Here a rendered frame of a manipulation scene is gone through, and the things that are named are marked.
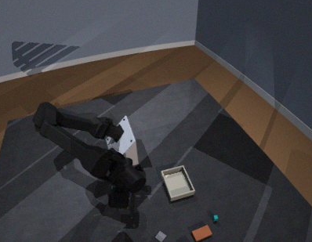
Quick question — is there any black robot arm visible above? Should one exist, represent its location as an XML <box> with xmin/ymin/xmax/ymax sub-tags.
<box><xmin>32</xmin><ymin>102</ymin><xmax>146</xmax><ymax>193</ymax></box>

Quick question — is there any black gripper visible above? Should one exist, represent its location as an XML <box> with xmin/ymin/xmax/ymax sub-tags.
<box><xmin>108</xmin><ymin>157</ymin><xmax>133</xmax><ymax>208</ymax></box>

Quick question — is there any orange block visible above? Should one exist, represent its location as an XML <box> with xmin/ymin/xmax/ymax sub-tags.
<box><xmin>191</xmin><ymin>225</ymin><xmax>212</xmax><ymax>242</ymax></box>

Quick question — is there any grey flat square tile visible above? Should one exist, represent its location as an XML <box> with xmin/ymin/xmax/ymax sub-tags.
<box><xmin>155</xmin><ymin>231</ymin><xmax>167</xmax><ymax>242</ymax></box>

